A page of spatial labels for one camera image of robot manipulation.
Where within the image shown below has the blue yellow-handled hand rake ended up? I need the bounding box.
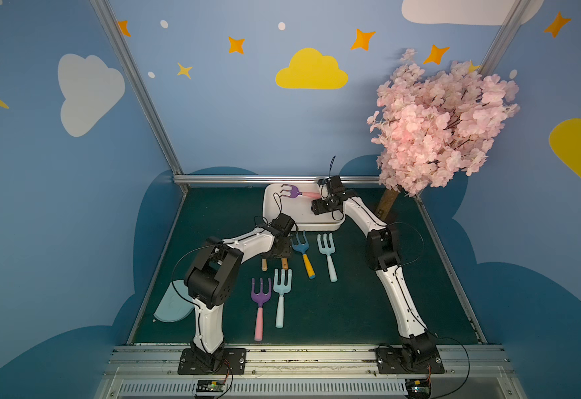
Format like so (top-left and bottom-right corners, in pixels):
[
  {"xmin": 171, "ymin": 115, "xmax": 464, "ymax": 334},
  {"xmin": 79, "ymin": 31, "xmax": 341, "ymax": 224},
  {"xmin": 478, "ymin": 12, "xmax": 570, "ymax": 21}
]
[{"xmin": 291, "ymin": 231, "xmax": 315, "ymax": 279}]

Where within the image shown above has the white plastic storage box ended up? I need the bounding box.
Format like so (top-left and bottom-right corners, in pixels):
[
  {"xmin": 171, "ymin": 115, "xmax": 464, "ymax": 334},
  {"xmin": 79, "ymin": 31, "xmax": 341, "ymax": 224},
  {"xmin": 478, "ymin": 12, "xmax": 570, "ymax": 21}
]
[{"xmin": 262, "ymin": 183, "xmax": 345, "ymax": 232}]

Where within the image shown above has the light blue hand rake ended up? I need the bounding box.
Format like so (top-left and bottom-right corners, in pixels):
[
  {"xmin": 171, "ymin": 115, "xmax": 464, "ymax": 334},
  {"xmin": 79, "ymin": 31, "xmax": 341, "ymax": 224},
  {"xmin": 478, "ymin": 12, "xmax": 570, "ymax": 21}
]
[{"xmin": 317, "ymin": 233, "xmax": 338, "ymax": 283}]

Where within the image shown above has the purple pink-handled hand rake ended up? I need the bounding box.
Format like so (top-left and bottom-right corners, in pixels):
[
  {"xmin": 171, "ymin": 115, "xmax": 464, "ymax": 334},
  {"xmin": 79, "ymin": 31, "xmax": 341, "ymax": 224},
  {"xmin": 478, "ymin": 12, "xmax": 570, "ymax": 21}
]
[{"xmin": 251, "ymin": 278, "xmax": 272, "ymax": 342}]

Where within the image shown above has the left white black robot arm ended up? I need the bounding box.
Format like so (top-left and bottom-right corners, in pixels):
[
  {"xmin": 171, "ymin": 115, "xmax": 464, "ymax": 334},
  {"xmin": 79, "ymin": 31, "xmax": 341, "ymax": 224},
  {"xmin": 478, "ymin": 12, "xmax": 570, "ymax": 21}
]
[{"xmin": 184, "ymin": 213, "xmax": 295, "ymax": 367}]

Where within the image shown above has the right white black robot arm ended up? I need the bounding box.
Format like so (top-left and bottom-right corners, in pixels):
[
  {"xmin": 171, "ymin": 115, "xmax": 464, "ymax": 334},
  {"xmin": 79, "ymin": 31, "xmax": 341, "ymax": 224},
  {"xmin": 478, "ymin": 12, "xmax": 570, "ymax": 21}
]
[{"xmin": 310, "ymin": 176, "xmax": 438, "ymax": 369}]

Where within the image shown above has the pink artificial blossom tree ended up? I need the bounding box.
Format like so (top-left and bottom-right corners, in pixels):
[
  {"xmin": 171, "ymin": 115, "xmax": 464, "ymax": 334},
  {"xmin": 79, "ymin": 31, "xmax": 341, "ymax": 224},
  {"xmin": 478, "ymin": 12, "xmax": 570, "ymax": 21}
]
[{"xmin": 367, "ymin": 48, "xmax": 520, "ymax": 197}]

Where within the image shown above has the left small circuit board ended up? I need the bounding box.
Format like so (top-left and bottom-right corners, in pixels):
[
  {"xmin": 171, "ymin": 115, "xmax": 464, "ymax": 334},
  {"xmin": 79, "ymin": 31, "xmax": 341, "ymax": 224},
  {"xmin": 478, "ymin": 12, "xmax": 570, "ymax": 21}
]
[{"xmin": 196, "ymin": 380, "xmax": 225, "ymax": 394}]

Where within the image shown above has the small circuit board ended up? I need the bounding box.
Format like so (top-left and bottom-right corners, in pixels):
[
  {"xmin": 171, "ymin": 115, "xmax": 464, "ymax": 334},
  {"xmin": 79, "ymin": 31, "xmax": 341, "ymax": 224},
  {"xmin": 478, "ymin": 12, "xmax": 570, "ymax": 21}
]
[
  {"xmin": 196, "ymin": 380, "xmax": 225, "ymax": 394},
  {"xmin": 405, "ymin": 379, "xmax": 432, "ymax": 399}
]

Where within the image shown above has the right small circuit board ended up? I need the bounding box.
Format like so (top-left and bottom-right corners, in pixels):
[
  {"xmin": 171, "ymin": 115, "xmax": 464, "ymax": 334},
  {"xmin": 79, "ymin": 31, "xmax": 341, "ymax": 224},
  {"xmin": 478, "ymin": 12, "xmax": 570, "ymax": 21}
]
[{"xmin": 405, "ymin": 379, "xmax": 432, "ymax": 399}]

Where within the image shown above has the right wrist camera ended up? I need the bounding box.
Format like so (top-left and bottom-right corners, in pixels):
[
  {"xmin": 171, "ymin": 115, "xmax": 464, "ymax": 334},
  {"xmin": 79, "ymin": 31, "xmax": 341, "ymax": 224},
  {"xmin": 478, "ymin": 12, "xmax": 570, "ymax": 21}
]
[{"xmin": 318, "ymin": 178, "xmax": 330, "ymax": 199}]

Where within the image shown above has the aluminium back frame bar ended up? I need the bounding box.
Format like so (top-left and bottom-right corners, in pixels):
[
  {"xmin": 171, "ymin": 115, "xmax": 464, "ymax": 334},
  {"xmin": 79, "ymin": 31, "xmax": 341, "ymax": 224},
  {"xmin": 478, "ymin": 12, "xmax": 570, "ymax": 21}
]
[{"xmin": 173, "ymin": 174, "xmax": 382, "ymax": 186}]

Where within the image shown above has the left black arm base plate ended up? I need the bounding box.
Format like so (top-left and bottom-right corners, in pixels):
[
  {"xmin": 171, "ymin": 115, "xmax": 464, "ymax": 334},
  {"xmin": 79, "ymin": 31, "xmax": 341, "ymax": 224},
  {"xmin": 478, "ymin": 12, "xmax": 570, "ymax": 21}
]
[{"xmin": 177, "ymin": 346, "xmax": 247, "ymax": 375}]

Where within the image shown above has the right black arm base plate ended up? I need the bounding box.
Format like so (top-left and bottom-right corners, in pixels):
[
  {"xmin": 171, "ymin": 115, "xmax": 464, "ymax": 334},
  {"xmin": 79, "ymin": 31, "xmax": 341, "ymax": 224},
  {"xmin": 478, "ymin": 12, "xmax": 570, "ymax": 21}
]
[{"xmin": 375, "ymin": 345, "xmax": 445, "ymax": 375}]

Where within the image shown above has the aluminium front rail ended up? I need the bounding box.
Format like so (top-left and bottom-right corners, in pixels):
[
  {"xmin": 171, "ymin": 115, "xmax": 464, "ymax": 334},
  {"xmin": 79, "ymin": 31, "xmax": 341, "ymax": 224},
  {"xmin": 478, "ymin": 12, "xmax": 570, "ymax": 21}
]
[{"xmin": 95, "ymin": 344, "xmax": 526, "ymax": 398}]

